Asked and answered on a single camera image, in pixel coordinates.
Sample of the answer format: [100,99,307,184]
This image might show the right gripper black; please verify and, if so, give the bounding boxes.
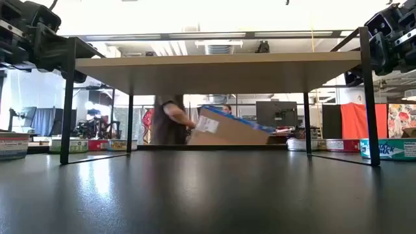
[344,0,416,87]

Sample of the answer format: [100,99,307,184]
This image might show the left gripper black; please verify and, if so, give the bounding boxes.
[0,0,88,84]

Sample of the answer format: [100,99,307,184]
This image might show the teal label tuna can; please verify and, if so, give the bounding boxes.
[359,138,416,162]

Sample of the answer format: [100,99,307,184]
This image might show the gold lid seafood can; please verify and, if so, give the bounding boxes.
[0,131,31,161]

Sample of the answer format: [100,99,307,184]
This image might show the green white label can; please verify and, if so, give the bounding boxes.
[49,138,89,154]

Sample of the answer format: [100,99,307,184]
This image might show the wooden cutting board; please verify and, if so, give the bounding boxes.
[60,27,381,167]

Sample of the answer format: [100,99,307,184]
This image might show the red label seafood can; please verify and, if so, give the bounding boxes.
[88,139,110,152]
[326,138,361,153]

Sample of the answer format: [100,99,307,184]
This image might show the floral patterned cloth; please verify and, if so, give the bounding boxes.
[387,103,416,139]

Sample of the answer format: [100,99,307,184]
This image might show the blue curtain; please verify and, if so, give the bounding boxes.
[31,107,57,137]

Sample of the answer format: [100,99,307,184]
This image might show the orange cloth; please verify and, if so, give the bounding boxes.
[340,102,389,140]

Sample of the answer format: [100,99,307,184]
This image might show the black panel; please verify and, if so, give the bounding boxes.
[322,104,342,140]

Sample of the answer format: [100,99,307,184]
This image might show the black background robot arms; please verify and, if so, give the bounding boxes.
[71,114,122,140]

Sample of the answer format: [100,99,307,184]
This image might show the colourful patchwork quilt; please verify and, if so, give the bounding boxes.
[141,109,154,146]

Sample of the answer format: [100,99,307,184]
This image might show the grey overhead beam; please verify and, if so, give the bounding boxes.
[63,29,361,42]

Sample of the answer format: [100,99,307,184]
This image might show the white ceiling light fixture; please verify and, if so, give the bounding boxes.
[194,39,244,49]

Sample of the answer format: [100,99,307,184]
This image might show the brown cardboard box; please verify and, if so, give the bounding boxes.
[187,105,277,146]

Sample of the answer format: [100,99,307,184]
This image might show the black table mat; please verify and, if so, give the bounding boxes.
[0,148,416,234]

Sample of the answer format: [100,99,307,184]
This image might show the yellow hanging cord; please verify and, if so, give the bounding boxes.
[309,9,316,53]

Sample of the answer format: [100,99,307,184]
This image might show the grey ceiling duct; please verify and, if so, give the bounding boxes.
[204,44,235,55]

